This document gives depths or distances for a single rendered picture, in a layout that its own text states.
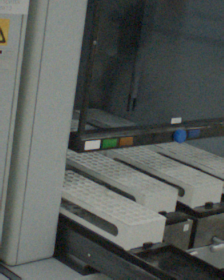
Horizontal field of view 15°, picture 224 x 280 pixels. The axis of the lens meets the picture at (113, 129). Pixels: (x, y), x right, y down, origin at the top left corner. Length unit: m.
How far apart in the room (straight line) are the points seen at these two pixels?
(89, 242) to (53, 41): 0.39
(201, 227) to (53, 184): 0.39
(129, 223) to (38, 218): 0.18
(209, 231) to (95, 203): 0.33
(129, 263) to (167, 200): 0.27
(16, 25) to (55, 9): 0.09
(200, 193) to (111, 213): 0.32
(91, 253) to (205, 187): 0.37
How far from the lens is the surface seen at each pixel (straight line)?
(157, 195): 1.74
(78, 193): 1.67
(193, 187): 1.84
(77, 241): 1.64
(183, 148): 2.13
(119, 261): 1.56
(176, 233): 1.77
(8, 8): 1.44
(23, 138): 1.53
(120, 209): 1.63
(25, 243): 1.62
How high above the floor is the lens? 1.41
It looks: 14 degrees down
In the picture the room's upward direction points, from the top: 8 degrees clockwise
